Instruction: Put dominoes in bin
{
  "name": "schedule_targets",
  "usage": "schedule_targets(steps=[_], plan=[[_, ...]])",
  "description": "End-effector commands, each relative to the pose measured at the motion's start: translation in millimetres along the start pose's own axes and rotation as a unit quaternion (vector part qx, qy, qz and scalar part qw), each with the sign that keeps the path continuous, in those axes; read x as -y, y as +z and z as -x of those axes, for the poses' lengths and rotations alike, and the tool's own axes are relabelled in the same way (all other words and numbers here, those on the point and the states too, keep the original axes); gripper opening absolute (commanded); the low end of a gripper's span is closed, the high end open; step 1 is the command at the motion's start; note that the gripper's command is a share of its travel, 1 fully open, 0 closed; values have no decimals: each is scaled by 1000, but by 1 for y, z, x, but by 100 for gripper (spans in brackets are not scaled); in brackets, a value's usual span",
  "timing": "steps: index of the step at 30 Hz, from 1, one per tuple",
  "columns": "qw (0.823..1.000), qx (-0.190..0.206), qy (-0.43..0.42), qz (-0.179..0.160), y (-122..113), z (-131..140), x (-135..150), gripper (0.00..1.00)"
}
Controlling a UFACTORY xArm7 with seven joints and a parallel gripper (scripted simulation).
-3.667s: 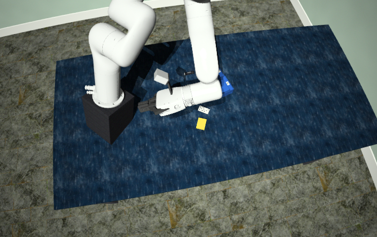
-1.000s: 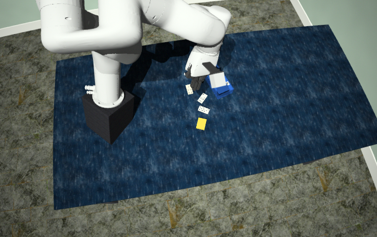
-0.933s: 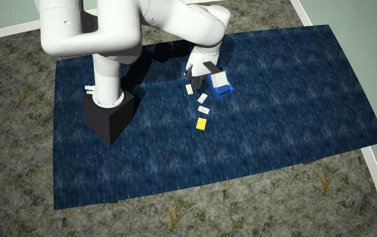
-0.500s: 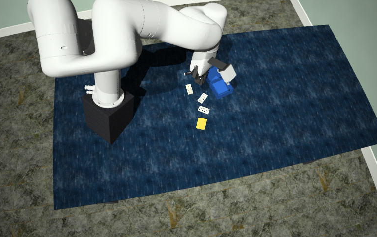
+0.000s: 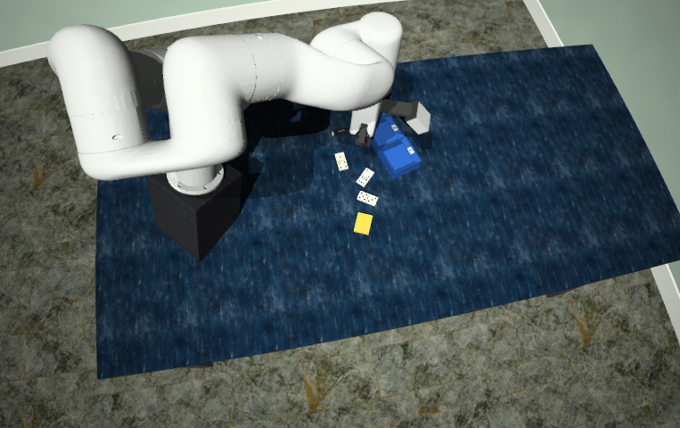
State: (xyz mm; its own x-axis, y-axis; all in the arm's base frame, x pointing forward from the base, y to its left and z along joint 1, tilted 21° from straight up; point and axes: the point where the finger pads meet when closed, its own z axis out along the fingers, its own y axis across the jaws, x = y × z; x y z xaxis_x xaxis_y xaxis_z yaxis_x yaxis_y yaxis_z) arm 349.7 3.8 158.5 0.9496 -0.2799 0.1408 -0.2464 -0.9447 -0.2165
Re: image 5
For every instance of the blue rack of bins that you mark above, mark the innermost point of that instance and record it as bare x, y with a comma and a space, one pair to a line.
395, 146

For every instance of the yellow sticky note pad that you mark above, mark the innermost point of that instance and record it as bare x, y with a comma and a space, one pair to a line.
363, 223

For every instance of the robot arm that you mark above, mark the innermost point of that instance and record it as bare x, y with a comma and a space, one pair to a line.
207, 81

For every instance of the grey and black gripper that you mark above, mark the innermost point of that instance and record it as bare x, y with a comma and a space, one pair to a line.
362, 117

